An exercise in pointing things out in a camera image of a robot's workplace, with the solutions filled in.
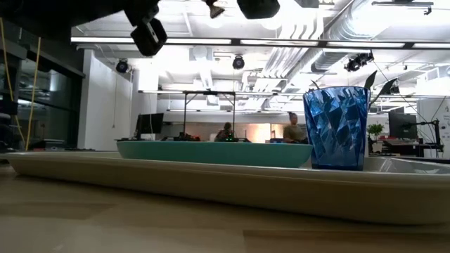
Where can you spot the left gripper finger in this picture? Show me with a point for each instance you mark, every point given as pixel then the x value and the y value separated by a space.
pixel 149 37
pixel 258 8

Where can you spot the teal shallow plate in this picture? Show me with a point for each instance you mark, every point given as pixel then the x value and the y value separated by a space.
pixel 214 154

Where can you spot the blue faceted plastic cup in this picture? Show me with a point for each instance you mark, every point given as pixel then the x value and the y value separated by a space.
pixel 335 130

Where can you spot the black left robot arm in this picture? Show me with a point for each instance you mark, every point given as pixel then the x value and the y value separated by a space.
pixel 59 14

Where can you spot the cream rectangular serving tray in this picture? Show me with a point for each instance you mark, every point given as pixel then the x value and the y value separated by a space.
pixel 225 191

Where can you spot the long ceiling light strip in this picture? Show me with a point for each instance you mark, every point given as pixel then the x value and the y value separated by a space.
pixel 246 42

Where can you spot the black round ceiling spotlight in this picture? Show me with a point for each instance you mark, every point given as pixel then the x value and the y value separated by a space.
pixel 238 62
pixel 122 66

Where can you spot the black computer monitor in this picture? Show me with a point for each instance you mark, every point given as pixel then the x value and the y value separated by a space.
pixel 403 125
pixel 149 123

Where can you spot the person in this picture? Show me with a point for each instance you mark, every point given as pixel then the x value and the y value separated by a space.
pixel 226 133
pixel 294 130

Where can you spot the green snake plant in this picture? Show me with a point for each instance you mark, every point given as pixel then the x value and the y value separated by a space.
pixel 385 88

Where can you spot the small leafy potted plant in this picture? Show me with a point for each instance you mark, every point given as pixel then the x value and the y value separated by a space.
pixel 375 135

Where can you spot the white round plant pot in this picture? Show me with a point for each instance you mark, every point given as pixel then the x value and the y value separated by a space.
pixel 366 149

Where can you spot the white cabinet with stickers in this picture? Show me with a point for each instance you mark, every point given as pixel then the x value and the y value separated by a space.
pixel 433 126

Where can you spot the black metal frame stand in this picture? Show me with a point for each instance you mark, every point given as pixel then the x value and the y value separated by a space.
pixel 209 105

